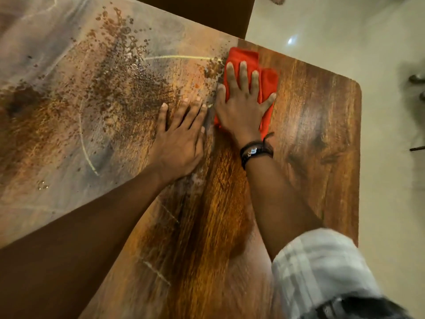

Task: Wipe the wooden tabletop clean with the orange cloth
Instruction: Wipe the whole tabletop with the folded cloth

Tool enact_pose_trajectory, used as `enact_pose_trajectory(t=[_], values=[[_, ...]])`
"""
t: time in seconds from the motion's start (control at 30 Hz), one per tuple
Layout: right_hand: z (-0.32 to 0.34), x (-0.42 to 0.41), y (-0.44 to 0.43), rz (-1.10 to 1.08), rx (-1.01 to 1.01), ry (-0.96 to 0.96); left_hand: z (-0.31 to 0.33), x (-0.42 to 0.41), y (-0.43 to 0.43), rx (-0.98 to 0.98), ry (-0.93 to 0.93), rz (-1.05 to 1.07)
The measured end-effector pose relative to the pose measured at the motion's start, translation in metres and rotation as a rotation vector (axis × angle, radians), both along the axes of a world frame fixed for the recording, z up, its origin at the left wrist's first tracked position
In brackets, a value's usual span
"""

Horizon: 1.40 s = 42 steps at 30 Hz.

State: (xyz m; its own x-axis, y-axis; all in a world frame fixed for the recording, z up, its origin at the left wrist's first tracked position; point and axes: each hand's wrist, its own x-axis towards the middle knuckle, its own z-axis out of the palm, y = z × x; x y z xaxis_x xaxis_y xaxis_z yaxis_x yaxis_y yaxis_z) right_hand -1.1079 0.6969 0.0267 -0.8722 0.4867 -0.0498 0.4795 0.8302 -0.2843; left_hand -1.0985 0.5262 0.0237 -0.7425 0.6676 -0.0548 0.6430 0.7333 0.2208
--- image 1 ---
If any black metal leg chair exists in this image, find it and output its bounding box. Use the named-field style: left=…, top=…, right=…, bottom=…
left=409, top=73, right=425, bottom=152

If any dark brown chair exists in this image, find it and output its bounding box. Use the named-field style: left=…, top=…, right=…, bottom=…
left=135, top=0, right=257, bottom=40

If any black cord bracelet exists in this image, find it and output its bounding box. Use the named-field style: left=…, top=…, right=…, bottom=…
left=240, top=132, right=275, bottom=156

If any person's right forearm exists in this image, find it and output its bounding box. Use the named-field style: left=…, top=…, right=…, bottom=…
left=245, top=157, right=325, bottom=261

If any person's left forearm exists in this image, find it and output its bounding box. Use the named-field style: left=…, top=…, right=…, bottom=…
left=0, top=169, right=166, bottom=319

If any black white plaid shirt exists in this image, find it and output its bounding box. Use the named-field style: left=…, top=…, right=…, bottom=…
left=271, top=228, right=412, bottom=319

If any person's right hand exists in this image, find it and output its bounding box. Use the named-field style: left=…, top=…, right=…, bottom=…
left=214, top=60, right=278, bottom=149

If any person's left hand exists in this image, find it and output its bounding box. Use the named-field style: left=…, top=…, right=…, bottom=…
left=147, top=97, right=208, bottom=186

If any red cleaning cloth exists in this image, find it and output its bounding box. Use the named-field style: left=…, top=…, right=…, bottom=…
left=214, top=47, right=279, bottom=140

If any wooden table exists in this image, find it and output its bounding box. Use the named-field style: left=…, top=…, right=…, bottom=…
left=0, top=0, right=363, bottom=319

